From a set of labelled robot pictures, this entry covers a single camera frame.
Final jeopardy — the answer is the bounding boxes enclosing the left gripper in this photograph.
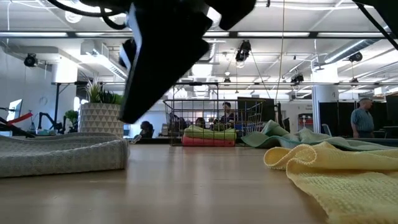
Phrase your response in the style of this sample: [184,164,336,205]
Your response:
[119,0,218,124]

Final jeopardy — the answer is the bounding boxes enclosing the lime green microfiber towel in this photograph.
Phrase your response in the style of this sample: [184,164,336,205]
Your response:
[183,124,237,141]

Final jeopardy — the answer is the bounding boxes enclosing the pink microfiber towel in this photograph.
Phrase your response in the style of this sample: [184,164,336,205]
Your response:
[182,136,236,147]

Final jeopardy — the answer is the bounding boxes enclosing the grey microfiber towel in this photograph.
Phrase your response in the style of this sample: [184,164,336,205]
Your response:
[0,132,130,179]

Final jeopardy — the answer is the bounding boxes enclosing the mint towel with teal edge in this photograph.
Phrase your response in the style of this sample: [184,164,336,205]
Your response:
[241,119,398,152]

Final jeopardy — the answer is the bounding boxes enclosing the yellow microfiber towel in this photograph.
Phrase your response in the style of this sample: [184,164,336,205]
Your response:
[263,141,398,224]

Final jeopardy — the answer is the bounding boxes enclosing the spiky green artificial plant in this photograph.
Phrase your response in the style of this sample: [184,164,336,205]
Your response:
[80,72,125,106]

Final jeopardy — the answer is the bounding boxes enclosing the triangle patterned planter pot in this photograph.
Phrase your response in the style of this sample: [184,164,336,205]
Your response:
[78,103,125,138]

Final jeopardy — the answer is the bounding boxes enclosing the small leafy green plant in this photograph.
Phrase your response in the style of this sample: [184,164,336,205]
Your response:
[64,110,79,133]

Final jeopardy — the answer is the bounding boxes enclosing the large black monitor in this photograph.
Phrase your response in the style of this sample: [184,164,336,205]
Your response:
[237,96,276,125]

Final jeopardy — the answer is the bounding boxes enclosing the tilted computer monitor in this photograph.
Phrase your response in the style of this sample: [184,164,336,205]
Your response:
[6,98,24,123]

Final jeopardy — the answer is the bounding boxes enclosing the white and red shelf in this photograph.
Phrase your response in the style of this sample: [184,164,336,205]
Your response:
[297,113,313,131]

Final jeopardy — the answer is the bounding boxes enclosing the white column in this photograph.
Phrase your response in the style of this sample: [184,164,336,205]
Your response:
[312,63,340,134]

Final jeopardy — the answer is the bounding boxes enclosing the black partition panels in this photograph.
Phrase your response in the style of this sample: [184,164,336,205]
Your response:
[319,95,398,135]

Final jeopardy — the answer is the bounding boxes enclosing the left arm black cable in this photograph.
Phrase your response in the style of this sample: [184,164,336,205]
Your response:
[99,7,128,31]
[46,0,130,18]

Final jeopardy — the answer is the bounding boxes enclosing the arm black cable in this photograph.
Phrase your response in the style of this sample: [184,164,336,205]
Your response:
[354,2,398,50]
[99,7,128,31]
[46,0,130,18]

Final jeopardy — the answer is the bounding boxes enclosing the silver ceiling air duct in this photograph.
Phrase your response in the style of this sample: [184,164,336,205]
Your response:
[197,42,220,83]

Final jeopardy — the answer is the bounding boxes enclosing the black wire basket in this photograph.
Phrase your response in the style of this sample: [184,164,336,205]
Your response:
[163,82,265,147]

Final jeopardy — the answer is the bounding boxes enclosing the thin hanging ceiling cable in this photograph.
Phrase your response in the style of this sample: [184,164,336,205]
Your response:
[275,0,285,103]

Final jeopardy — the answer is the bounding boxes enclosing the black overhead frame bar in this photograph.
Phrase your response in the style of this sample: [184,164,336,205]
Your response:
[0,30,398,39]

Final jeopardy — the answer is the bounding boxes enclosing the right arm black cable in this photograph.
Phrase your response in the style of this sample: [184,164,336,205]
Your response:
[354,2,398,50]

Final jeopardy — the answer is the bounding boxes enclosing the black table edge rail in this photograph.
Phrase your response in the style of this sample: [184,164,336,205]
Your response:
[133,136,398,147]

